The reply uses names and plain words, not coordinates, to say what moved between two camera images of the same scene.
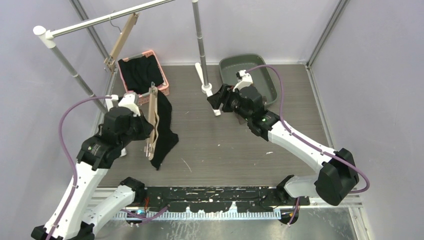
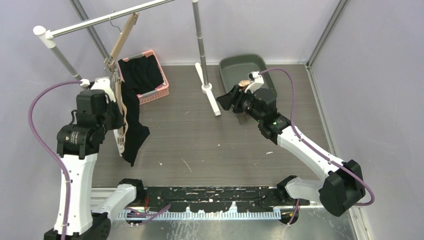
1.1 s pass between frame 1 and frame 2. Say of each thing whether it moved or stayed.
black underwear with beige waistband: moved
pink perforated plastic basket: stayed
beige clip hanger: moved
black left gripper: moved
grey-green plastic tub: stayed
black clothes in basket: stayed
